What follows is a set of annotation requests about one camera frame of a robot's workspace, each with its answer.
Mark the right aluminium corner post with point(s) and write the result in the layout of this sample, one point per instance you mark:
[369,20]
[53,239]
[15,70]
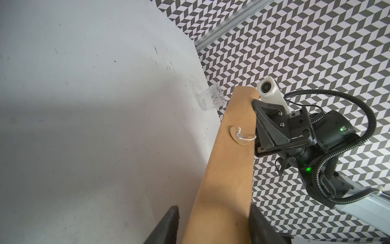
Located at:
[230,23]

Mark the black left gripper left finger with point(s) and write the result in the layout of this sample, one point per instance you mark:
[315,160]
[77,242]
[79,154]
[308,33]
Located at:
[166,230]

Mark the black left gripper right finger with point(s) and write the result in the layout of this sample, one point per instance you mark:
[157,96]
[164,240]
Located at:
[260,230]

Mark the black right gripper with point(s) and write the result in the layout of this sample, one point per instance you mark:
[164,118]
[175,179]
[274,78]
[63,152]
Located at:
[296,135]

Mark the brown kraft file bag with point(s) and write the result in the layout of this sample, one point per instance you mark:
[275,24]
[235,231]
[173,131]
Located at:
[221,210]

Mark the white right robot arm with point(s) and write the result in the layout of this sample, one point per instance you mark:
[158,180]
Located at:
[324,184]

